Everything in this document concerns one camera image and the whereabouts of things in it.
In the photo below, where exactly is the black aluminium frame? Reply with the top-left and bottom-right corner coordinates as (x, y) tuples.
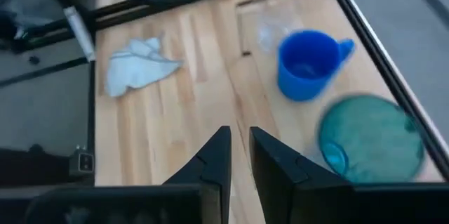
(0, 0), (449, 187)

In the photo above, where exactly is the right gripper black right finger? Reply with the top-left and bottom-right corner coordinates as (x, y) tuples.
(248, 126), (356, 224)

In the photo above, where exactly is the light grey cloth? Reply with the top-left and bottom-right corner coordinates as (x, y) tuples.
(105, 37), (185, 98)

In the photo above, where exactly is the teal ribbed cup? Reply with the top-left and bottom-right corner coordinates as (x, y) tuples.
(316, 93), (427, 185)

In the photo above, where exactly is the blue plastic mug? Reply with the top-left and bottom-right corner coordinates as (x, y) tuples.
(276, 29), (356, 103)

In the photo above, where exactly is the silver metal strip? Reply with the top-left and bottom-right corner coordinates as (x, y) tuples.
(62, 5), (97, 62)

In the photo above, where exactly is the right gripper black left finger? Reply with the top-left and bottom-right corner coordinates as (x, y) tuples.
(163, 125), (233, 224)

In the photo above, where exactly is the small grey camera box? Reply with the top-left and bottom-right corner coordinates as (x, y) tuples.
(69, 147), (95, 177)

